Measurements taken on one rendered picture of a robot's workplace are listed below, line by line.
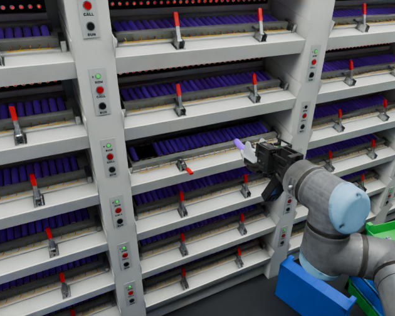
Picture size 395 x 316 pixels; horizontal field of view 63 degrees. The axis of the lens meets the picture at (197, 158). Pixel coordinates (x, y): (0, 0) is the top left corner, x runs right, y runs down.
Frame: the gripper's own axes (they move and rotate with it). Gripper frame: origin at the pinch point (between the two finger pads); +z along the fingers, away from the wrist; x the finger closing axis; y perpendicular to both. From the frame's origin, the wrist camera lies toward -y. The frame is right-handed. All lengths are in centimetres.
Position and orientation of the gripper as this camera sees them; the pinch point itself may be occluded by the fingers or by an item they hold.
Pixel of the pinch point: (247, 153)
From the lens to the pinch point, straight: 93.3
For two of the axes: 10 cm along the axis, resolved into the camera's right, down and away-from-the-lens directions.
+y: -0.2, -9.1, -4.2
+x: -9.0, 2.0, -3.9
